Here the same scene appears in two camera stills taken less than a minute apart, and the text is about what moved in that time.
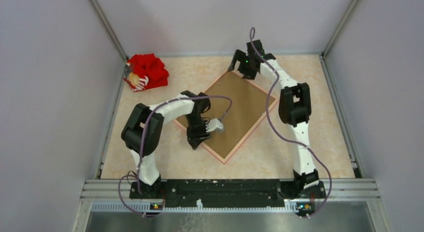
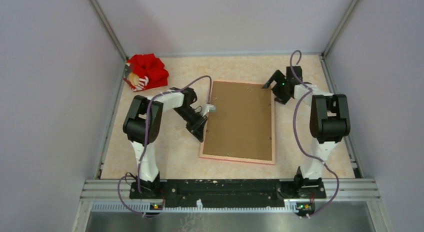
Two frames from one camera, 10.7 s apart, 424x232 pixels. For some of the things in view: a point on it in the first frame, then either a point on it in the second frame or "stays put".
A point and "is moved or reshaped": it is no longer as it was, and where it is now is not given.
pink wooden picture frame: (240, 105) is moved or reshaped
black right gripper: (241, 56) -> (279, 78)
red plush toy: (145, 71) stays put
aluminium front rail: (363, 189) stays put
